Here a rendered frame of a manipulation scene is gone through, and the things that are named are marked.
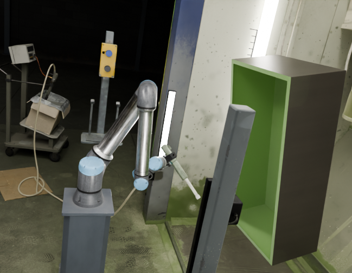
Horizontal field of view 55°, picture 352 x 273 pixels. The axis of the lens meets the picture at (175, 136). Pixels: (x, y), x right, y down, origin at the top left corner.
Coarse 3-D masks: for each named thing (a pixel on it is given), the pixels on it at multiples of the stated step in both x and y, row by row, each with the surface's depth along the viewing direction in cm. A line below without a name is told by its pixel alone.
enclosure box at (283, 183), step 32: (256, 64) 199; (288, 64) 196; (320, 64) 193; (256, 96) 235; (288, 96) 171; (320, 96) 177; (256, 128) 245; (288, 128) 177; (320, 128) 185; (256, 160) 256; (288, 160) 186; (320, 160) 194; (256, 192) 267; (288, 192) 194; (320, 192) 204; (256, 224) 251; (288, 224) 204; (320, 224) 214; (288, 256) 215
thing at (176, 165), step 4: (164, 144) 258; (164, 148) 257; (168, 148) 257; (164, 152) 257; (168, 152) 256; (172, 160) 255; (172, 164) 256; (176, 164) 255; (176, 168) 254; (180, 168) 254; (180, 172) 254; (184, 172) 255; (180, 176) 254; (184, 176) 253; (188, 180) 254; (188, 184) 253; (192, 188) 252; (196, 192) 252; (196, 196) 251
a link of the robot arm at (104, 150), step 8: (136, 96) 209; (128, 104) 212; (136, 104) 209; (128, 112) 211; (136, 112) 211; (120, 120) 213; (128, 120) 213; (136, 120) 216; (112, 128) 216; (120, 128) 214; (128, 128) 216; (104, 136) 220; (112, 136) 216; (120, 136) 217; (104, 144) 218; (112, 144) 217; (88, 152) 230; (96, 152) 218; (104, 152) 219; (112, 152) 222; (104, 160) 219
